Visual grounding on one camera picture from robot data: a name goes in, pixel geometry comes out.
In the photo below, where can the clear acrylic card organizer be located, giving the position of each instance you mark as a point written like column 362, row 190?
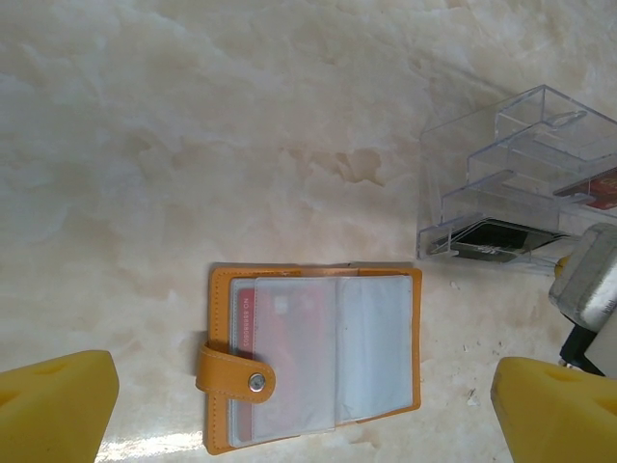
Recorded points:
column 458, row 193

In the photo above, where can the red numbered card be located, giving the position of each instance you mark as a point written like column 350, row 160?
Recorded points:
column 289, row 347

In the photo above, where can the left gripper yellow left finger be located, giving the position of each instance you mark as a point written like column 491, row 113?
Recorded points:
column 53, row 410

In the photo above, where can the black credit card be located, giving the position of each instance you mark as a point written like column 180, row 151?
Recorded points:
column 496, row 241

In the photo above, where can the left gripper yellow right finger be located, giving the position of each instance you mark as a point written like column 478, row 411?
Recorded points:
column 559, row 419

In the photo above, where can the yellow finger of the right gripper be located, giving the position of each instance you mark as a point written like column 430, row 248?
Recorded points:
column 561, row 266

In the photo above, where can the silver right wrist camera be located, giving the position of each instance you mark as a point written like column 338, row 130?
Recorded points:
column 588, row 275

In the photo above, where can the red credit card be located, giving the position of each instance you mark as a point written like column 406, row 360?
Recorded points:
column 598, row 190

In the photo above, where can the orange leather card holder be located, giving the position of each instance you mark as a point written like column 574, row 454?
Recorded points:
column 226, row 371

